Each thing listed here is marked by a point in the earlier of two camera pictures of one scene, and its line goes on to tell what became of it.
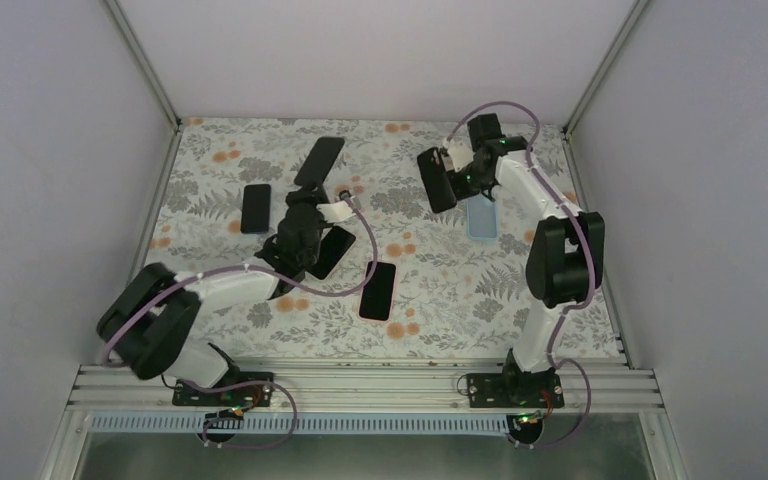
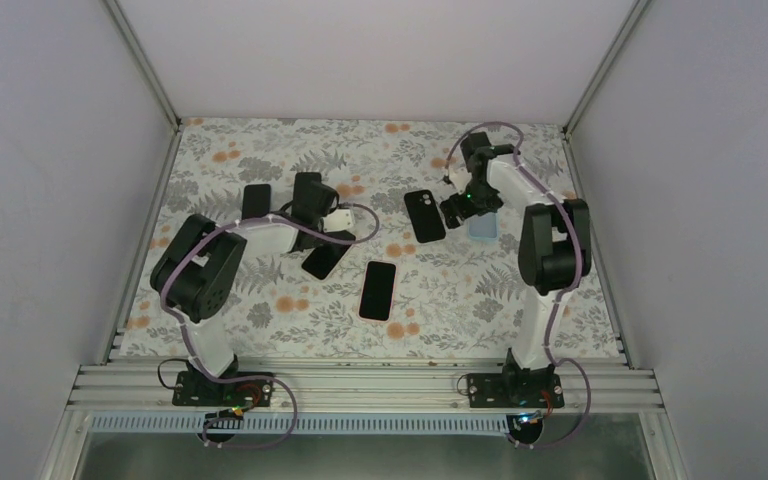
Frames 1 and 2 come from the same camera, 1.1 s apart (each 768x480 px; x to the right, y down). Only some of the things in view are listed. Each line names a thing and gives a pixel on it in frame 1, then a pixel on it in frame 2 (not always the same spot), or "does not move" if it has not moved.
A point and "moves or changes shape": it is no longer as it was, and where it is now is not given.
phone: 333,246 does not move
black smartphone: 255,211 does not move
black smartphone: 319,161 moves or changes shape
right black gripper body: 478,181 → 481,199
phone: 377,296 does not move
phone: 436,181 → 425,216
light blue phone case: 482,219 does not move
